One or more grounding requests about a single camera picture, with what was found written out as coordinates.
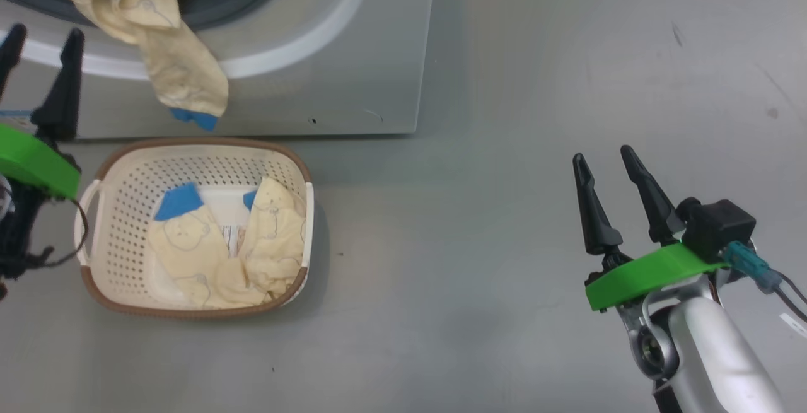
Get teal cable connector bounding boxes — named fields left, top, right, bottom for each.
left=724, top=241, right=782, bottom=294

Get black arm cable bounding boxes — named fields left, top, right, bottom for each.
left=35, top=197, right=89, bottom=269
left=772, top=271, right=807, bottom=324

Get cream bear-print top blue cuffs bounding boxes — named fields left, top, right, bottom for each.
left=62, top=0, right=229, bottom=132

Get basket product label sticker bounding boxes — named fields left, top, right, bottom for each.
left=221, top=224, right=248, bottom=257

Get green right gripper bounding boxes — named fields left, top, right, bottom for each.
left=572, top=144, right=729, bottom=312

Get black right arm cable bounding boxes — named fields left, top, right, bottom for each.
left=772, top=271, right=807, bottom=324

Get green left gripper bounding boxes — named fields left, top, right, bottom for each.
left=0, top=23, right=85, bottom=200

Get cream bear-print pants blue cuffs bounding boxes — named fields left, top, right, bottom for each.
left=147, top=177, right=308, bottom=310

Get white front-load washing machine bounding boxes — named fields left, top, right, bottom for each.
left=0, top=0, right=438, bottom=139

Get cream perforated basket brown rim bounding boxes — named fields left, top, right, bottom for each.
left=74, top=137, right=314, bottom=320

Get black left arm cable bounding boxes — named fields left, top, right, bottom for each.
left=35, top=197, right=89, bottom=269

